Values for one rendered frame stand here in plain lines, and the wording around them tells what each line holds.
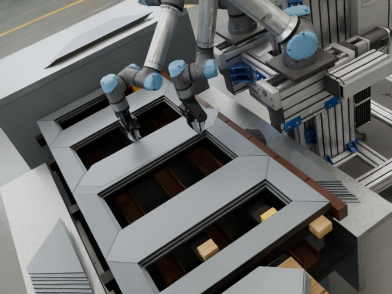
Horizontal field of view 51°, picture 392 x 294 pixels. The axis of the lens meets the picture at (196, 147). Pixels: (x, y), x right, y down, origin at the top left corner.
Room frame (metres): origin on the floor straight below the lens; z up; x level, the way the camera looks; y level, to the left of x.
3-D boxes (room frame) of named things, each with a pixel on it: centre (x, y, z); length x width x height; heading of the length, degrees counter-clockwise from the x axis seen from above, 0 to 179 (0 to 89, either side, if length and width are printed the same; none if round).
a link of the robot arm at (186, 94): (1.53, -0.03, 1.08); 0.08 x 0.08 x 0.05
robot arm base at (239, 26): (2.00, -0.44, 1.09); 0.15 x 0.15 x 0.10
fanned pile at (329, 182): (1.15, -0.41, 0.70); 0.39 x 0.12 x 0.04; 18
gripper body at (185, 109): (1.53, -0.03, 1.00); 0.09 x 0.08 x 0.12; 18
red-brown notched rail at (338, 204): (1.65, -0.15, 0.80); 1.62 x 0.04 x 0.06; 18
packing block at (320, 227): (0.86, -0.31, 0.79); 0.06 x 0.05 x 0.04; 108
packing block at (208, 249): (0.92, 0.08, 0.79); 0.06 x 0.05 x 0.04; 108
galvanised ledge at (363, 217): (1.49, -0.32, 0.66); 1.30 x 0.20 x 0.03; 18
